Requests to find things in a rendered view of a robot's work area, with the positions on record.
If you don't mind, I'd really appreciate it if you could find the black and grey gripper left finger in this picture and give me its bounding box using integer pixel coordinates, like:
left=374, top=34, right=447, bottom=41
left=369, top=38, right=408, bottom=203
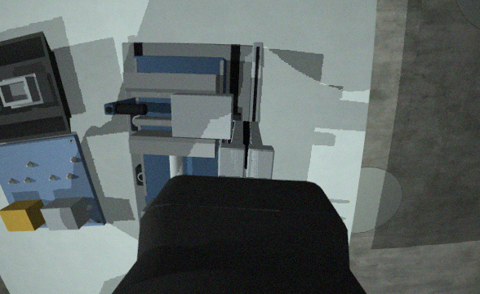
left=219, top=121, right=247, bottom=178

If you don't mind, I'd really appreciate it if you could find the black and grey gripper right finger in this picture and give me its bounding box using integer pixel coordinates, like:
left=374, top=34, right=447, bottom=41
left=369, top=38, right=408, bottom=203
left=245, top=121, right=274, bottom=180

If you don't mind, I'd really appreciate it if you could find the yellow rectangular block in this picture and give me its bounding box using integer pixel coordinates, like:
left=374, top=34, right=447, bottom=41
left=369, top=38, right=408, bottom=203
left=0, top=199, right=46, bottom=232

